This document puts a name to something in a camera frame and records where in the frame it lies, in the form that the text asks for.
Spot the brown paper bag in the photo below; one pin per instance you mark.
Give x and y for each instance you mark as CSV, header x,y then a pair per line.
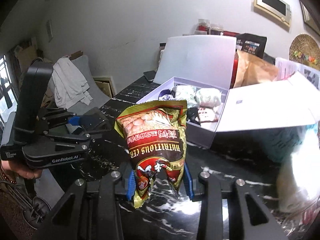
x,y
252,70

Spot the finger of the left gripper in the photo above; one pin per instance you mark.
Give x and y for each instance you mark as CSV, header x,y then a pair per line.
x,y
68,137
87,121

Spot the person's left hand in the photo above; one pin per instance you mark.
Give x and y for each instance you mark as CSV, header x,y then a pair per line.
x,y
12,168

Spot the black printed bag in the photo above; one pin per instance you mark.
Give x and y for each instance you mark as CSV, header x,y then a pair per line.
x,y
251,43

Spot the white gift box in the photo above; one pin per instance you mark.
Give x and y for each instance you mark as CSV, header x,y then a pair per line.
x,y
286,103

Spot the red white snack packet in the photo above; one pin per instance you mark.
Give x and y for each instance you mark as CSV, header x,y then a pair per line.
x,y
207,115

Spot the woven round basket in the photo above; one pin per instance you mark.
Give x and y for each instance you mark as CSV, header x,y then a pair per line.
x,y
305,50

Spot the gold framed picture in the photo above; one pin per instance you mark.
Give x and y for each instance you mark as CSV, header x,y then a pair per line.
x,y
308,20

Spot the white patterned snack pouch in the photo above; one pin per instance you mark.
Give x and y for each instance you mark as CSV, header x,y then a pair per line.
x,y
187,93

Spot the dark glass jar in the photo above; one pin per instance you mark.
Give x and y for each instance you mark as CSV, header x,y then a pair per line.
x,y
216,29

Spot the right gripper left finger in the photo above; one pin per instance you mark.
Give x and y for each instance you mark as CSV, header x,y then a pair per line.
x,y
131,186

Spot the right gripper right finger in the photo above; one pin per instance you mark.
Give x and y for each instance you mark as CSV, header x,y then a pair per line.
x,y
188,182

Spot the cream framed wall panel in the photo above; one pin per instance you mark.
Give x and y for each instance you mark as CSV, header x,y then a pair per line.
x,y
278,9

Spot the grey chair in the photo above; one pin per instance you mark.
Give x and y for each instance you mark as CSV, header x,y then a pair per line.
x,y
99,98

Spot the nutritious cereal bag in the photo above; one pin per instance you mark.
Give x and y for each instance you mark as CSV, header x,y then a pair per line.
x,y
155,135

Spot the white cloth on chair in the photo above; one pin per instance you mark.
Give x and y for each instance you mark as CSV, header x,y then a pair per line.
x,y
70,85

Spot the white foam board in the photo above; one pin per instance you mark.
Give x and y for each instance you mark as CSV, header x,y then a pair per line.
x,y
208,59

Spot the red lidded glass jar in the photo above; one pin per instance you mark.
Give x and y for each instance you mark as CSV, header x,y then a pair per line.
x,y
203,25

